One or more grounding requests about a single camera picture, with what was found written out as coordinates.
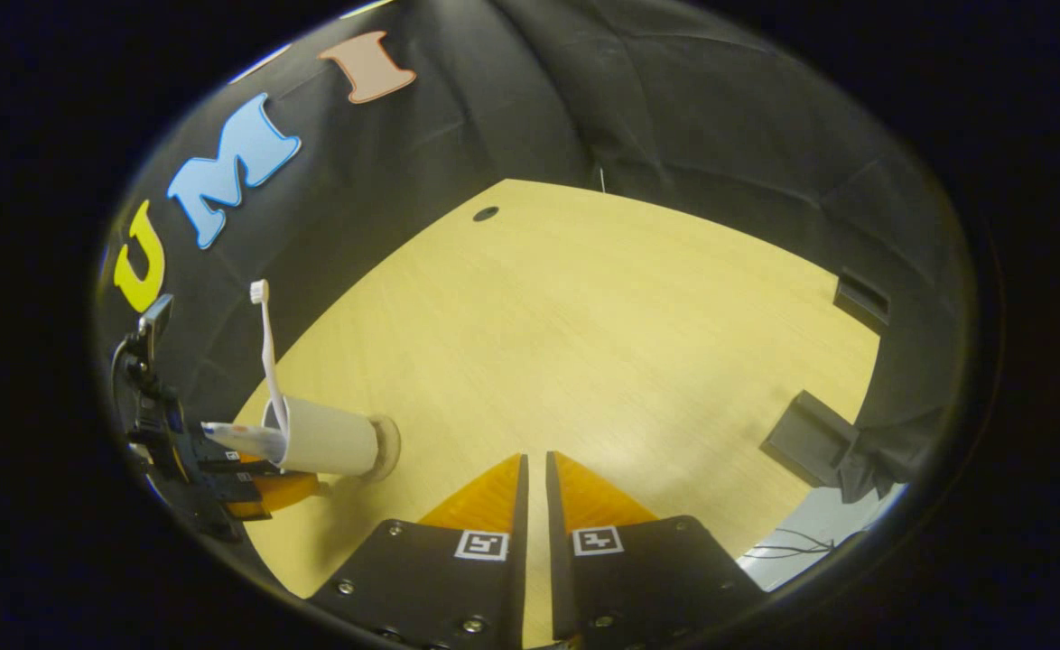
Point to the black table bracket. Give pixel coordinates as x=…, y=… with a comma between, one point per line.
x=860, y=302
x=810, y=438

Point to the white toothbrush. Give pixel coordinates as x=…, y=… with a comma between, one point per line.
x=269, y=352

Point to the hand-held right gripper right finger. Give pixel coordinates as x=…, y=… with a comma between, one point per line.
x=559, y=578

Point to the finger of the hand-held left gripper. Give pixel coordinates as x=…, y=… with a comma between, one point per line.
x=237, y=467
x=282, y=492

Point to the white toothpaste tube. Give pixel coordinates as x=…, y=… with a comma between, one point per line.
x=246, y=440

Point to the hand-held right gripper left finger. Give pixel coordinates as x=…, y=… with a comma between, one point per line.
x=516, y=578

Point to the round wooden coaster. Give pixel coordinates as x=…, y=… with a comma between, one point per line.
x=387, y=447

